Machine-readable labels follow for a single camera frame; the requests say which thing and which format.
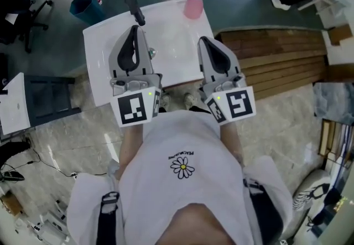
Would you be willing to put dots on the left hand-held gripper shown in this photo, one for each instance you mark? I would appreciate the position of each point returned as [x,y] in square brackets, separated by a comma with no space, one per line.
[132,109]

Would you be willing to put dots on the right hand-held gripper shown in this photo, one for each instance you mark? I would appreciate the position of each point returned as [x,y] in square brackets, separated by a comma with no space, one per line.
[239,104]

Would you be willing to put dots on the person's right forearm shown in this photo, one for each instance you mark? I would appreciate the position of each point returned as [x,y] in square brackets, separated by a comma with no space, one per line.
[231,138]

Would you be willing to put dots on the person's left forearm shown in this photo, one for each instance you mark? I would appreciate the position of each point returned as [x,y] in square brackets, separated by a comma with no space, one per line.
[131,144]

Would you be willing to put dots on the metal sink drain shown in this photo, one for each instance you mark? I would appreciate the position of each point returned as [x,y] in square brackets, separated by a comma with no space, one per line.
[152,52]

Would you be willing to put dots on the white sink countertop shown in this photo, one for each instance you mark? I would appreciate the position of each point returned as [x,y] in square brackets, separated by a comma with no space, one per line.
[171,44]

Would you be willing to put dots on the person's right shoe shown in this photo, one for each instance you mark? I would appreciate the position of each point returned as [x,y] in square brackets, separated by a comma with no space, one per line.
[189,100]

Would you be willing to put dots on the black faucet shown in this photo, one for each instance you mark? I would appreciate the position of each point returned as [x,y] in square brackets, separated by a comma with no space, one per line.
[137,11]

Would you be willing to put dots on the wooden plank platform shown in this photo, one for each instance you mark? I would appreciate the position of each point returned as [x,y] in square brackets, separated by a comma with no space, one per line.
[276,56]

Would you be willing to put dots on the blue waste bin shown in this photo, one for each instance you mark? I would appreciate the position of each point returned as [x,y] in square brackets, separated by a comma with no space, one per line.
[85,9]

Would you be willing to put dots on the person's white t-shirt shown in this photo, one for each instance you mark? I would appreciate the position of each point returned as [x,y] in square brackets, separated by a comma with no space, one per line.
[179,133]

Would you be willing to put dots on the black step stool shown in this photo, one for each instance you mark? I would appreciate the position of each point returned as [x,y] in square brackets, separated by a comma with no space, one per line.
[52,80]

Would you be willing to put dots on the black office chair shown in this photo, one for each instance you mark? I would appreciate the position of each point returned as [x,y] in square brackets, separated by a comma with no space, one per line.
[16,25]

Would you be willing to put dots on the flat brown cardboard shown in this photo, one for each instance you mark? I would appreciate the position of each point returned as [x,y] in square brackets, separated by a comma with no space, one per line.
[341,34]

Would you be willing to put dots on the white square board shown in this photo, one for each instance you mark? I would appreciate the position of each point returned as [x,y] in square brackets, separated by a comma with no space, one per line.
[13,105]

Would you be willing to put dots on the row of books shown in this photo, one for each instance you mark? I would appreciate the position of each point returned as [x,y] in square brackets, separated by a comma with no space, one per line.
[336,138]

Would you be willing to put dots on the white printed tote bag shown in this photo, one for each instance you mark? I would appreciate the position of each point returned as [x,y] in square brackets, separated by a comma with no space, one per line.
[307,197]

